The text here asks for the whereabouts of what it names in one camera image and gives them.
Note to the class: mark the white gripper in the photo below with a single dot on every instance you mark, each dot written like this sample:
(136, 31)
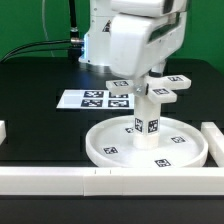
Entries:
(133, 53)

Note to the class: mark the white cross-shaped table base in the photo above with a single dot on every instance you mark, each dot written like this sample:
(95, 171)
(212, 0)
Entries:
(160, 90)

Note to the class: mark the white round table top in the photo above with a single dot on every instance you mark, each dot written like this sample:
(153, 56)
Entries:
(110, 144)

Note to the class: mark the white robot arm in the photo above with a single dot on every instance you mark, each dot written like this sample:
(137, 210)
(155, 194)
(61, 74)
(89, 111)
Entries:
(96, 48)

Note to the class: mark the white marker tag sheet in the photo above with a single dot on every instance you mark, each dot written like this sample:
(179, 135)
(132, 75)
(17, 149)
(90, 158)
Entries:
(94, 99)

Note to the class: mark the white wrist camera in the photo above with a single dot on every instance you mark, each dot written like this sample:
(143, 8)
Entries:
(149, 8)

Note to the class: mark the white right rail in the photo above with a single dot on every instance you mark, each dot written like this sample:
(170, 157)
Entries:
(215, 139)

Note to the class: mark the white rail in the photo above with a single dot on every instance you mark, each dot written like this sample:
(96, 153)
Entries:
(110, 181)
(2, 131)
(215, 139)

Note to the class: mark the white front rail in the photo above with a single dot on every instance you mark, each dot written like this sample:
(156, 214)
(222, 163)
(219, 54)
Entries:
(110, 181)

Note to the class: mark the white left rail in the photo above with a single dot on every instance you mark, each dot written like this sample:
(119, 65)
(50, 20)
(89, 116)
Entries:
(2, 131)

